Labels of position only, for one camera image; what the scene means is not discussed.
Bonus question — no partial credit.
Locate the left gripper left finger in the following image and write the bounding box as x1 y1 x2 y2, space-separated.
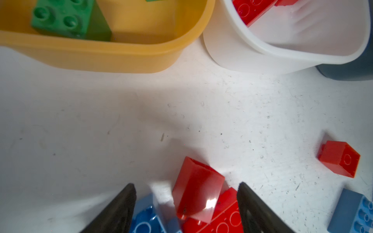
81 183 137 233

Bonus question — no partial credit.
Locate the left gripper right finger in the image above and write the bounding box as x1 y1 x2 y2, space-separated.
237 182 294 233

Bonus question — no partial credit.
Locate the blue lego pair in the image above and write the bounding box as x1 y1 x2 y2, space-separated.
129 193 183 233

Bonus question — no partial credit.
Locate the red sloped lego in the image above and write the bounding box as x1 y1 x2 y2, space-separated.
172 156 225 223

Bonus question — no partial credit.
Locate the blue long lego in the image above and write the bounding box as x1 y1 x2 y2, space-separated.
327 188 373 233

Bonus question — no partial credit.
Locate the dark teal plastic bin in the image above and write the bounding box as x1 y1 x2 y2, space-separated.
316 32 373 81

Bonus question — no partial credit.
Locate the white plastic bin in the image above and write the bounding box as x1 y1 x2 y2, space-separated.
203 1 371 75

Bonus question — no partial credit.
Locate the yellow plastic bin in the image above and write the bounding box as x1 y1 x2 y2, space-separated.
1 1 215 73

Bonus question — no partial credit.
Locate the red lego long top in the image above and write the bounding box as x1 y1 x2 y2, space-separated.
233 0 277 27

